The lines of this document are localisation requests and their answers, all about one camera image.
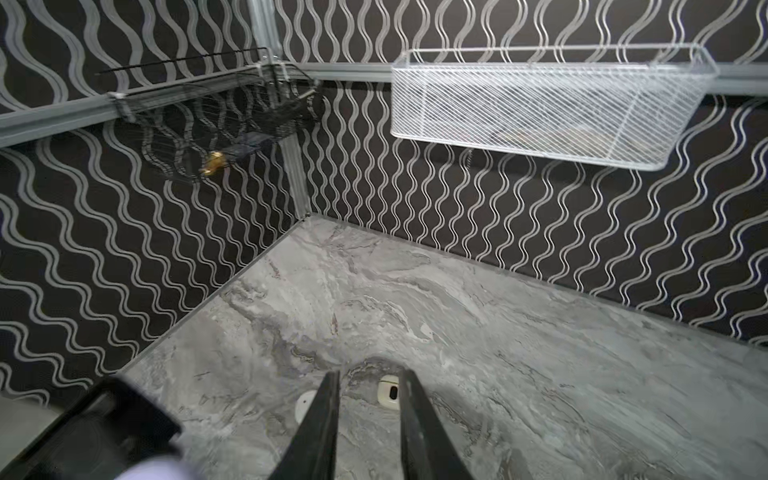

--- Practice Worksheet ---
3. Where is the black wire basket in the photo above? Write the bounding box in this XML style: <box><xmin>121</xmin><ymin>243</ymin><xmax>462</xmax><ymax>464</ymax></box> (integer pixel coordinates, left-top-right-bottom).
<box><xmin>108</xmin><ymin>47</ymin><xmax>322</xmax><ymax>182</ymax></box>

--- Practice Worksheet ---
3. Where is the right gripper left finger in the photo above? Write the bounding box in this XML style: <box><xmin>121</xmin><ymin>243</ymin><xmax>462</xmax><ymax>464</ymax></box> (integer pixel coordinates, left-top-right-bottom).
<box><xmin>268</xmin><ymin>371</ymin><xmax>340</xmax><ymax>480</ymax></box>

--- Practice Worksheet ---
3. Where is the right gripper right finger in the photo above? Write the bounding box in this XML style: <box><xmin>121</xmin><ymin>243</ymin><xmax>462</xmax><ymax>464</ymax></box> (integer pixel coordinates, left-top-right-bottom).
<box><xmin>399</xmin><ymin>369</ymin><xmax>472</xmax><ymax>480</ymax></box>

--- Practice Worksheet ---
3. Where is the small brass object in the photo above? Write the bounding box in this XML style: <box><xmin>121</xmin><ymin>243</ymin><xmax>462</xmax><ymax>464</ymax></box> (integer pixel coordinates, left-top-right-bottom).
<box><xmin>200</xmin><ymin>151</ymin><xmax>229</xmax><ymax>177</ymax></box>

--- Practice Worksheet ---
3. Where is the cream earbud charging case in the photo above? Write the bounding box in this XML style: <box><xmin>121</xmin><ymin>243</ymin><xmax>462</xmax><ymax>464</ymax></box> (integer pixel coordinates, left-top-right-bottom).
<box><xmin>377</xmin><ymin>375</ymin><xmax>400</xmax><ymax>411</ymax></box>

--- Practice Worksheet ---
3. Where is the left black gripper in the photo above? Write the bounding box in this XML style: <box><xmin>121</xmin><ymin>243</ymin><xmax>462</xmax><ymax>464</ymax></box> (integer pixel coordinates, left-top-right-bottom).
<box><xmin>1</xmin><ymin>376</ymin><xmax>182</xmax><ymax>479</ymax></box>

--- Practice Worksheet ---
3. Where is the purple round charging case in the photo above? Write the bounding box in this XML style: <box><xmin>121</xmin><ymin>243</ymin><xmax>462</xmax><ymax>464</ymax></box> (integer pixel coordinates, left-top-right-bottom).
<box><xmin>116</xmin><ymin>456</ymin><xmax>200</xmax><ymax>480</ymax></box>

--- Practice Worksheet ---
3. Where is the white round charging case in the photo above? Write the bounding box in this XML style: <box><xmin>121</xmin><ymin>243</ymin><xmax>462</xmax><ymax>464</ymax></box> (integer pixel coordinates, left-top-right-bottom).
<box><xmin>294</xmin><ymin>390</ymin><xmax>317</xmax><ymax>424</ymax></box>

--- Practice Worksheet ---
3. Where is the white wire mesh basket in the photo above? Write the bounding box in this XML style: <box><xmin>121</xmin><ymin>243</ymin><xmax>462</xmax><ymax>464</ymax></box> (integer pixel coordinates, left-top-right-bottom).
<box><xmin>391</xmin><ymin>43</ymin><xmax>719</xmax><ymax>171</ymax></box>

